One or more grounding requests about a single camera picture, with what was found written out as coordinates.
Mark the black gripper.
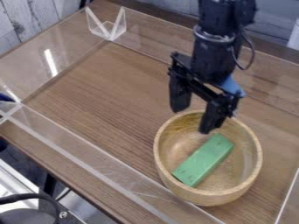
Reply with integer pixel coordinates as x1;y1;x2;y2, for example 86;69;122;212
169;25;246;134

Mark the green rectangular block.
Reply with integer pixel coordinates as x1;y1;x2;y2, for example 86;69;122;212
173;134;235;187

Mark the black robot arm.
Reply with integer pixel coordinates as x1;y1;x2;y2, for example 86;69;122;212
169;0;258;134

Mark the brown wooden bowl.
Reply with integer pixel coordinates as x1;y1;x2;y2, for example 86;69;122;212
154;110;263;207

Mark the black table leg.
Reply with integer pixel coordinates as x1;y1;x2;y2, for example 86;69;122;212
43;174;58;196

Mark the blue object at left edge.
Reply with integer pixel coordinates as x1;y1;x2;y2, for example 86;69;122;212
0;93;15;102

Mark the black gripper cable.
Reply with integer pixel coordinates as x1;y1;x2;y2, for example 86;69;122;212
231;31;257;72

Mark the clear acrylic enclosure wall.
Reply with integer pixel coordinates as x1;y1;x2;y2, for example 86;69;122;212
0;1;299;224

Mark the black cable on floor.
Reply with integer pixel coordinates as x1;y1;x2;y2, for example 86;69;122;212
0;192;63;224

